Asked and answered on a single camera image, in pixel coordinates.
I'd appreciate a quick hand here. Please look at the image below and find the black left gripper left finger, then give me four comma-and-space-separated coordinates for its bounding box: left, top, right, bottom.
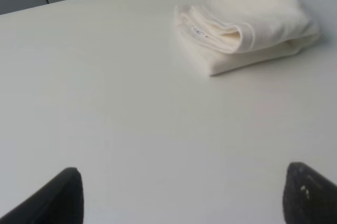
1, 167, 84, 224

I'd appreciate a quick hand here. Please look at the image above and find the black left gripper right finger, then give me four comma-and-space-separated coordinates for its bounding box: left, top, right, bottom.
282, 162, 336, 224

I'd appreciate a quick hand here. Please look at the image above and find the white towel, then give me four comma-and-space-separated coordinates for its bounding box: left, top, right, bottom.
174, 0, 320, 76

